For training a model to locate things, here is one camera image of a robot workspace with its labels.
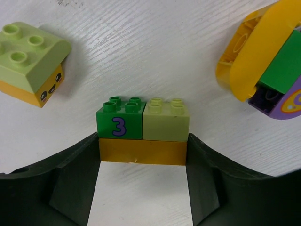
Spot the orange green lime lego stack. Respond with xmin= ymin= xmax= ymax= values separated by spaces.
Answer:
xmin=96 ymin=96 xmax=190 ymax=166

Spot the lime and orange lego stack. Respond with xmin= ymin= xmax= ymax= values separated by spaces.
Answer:
xmin=0 ymin=22 xmax=71 ymax=108

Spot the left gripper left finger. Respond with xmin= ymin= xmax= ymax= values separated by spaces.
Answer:
xmin=0 ymin=133 xmax=101 ymax=226

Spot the yellow green purple lego stack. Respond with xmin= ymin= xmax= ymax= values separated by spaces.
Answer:
xmin=215 ymin=0 xmax=301 ymax=120

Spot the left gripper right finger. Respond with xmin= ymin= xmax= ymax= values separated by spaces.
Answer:
xmin=186 ymin=134 xmax=301 ymax=226

